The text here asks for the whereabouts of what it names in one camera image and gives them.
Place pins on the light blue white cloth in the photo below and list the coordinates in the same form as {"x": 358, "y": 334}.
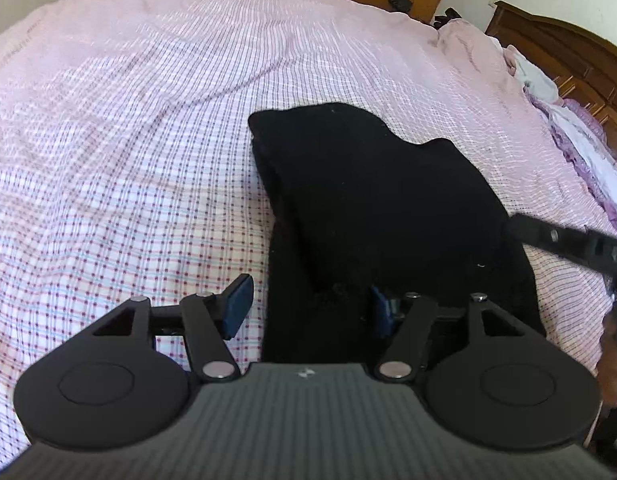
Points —
{"x": 533, "y": 77}

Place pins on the small black bag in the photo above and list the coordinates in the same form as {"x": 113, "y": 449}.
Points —
{"x": 401, "y": 1}

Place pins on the dark wooden headboard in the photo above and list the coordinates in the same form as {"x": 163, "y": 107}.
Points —
{"x": 563, "y": 45}

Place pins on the pink quilt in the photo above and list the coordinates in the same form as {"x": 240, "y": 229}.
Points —
{"x": 468, "y": 45}

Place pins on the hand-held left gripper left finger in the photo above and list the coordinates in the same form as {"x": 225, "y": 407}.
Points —
{"x": 237, "y": 305}

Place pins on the small dark cloth item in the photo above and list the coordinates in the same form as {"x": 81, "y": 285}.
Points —
{"x": 446, "y": 16}

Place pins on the pink checkered bed sheet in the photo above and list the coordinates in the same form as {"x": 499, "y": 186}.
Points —
{"x": 138, "y": 135}

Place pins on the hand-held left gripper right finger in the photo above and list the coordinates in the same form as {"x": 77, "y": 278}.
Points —
{"x": 381, "y": 310}

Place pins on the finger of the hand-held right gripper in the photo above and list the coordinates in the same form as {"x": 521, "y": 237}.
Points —
{"x": 553, "y": 237}

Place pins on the black button cardigan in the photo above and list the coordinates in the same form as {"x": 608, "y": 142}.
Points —
{"x": 363, "y": 200}

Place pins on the white and purple pillows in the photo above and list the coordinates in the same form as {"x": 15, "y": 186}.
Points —
{"x": 583, "y": 145}

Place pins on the person's right hand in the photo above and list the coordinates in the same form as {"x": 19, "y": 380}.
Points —
{"x": 616, "y": 365}

